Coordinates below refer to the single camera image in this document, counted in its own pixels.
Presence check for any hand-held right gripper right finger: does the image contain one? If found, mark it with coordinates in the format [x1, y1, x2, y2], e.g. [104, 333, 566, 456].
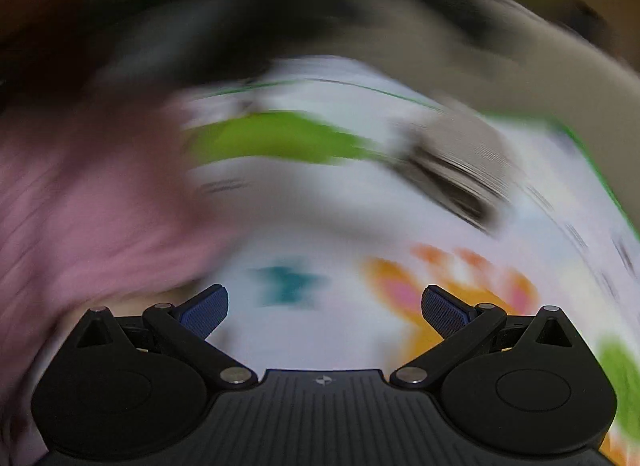
[389, 284, 581, 389]

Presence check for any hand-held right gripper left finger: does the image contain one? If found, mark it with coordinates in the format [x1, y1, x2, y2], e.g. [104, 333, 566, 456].
[70, 284, 258, 388]

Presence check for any beige striped shirt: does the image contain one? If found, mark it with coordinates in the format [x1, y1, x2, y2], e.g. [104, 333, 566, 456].
[385, 110, 516, 237]

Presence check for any pink clothing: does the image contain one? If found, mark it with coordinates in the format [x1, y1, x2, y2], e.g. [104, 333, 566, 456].
[0, 90, 236, 466]

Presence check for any printed cartoon play mat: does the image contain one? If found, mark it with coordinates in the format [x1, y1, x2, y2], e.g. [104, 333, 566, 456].
[180, 56, 640, 466]

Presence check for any beige padded headboard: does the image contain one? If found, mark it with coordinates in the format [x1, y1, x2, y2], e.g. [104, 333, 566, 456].
[350, 0, 640, 227]

